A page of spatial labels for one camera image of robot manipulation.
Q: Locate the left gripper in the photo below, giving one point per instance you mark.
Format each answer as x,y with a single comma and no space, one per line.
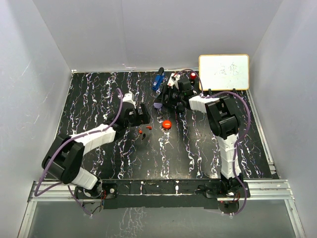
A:
142,118

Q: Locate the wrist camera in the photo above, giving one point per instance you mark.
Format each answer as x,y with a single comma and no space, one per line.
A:
129,98
174,80

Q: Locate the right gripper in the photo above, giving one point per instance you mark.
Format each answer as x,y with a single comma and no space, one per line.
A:
168,90

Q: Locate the black earbud case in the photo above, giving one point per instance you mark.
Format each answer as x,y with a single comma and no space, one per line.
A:
180,108

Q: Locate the orange earbud case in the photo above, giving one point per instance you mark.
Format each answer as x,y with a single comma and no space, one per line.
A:
166,124

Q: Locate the white box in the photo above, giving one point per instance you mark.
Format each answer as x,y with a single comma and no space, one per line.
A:
171,80

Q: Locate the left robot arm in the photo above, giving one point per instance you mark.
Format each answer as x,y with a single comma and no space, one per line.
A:
64,158

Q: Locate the red black button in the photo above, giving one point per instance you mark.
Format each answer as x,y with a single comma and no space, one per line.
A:
193,75

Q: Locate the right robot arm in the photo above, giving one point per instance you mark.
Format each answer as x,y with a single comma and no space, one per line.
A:
224,124

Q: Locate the white whiteboard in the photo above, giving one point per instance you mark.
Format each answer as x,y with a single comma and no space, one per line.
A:
224,72

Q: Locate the purple earbud case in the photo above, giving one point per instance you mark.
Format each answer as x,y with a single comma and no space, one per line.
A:
158,105

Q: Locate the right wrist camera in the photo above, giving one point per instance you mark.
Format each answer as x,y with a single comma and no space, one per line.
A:
174,80

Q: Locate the aluminium rail frame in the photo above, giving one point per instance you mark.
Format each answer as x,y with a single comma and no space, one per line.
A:
164,209

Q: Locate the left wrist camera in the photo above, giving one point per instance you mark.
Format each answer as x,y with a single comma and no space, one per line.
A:
129,98

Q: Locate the blue black tool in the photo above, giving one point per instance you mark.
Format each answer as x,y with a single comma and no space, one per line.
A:
158,79

